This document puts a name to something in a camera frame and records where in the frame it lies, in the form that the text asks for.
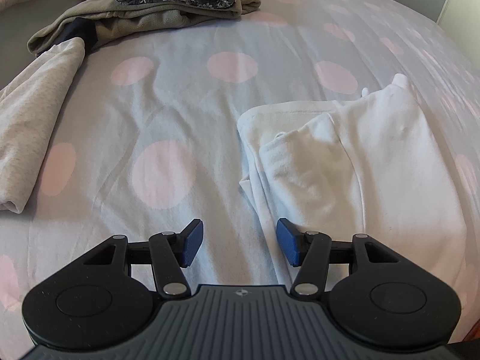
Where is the cream long sleeve shirt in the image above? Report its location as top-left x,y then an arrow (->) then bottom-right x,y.
237,74 -> 468,290

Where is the polka dot bed sheet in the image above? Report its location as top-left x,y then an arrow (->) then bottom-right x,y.
1,0 -> 479,359

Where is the light grey folded garment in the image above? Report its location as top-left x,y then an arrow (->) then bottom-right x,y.
0,37 -> 86,214

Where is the beige folded garment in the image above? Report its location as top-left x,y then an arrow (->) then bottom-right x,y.
27,0 -> 261,56

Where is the cream door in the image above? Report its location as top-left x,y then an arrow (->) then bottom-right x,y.
439,0 -> 479,45

